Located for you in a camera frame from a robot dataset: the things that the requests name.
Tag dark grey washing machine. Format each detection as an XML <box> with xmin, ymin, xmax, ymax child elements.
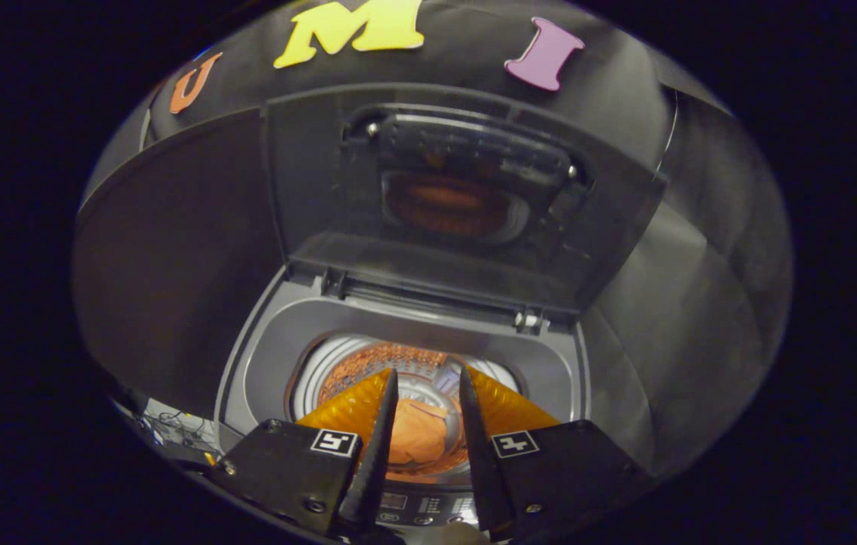
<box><xmin>213</xmin><ymin>265</ymin><xmax>596</xmax><ymax>531</ymax></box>

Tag black floor cables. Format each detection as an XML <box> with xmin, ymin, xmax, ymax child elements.
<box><xmin>133</xmin><ymin>401</ymin><xmax>221</xmax><ymax>459</ymax></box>

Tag orange polo shirt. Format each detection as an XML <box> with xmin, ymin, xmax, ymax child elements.
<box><xmin>387</xmin><ymin>397</ymin><xmax>452</xmax><ymax>466</ymax></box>

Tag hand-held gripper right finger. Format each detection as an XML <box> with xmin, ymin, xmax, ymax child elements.
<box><xmin>459</xmin><ymin>366</ymin><xmax>656</xmax><ymax>542</ymax></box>

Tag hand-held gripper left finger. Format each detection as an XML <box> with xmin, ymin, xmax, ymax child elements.
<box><xmin>210</xmin><ymin>369</ymin><xmax>400</xmax><ymax>538</ymax></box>

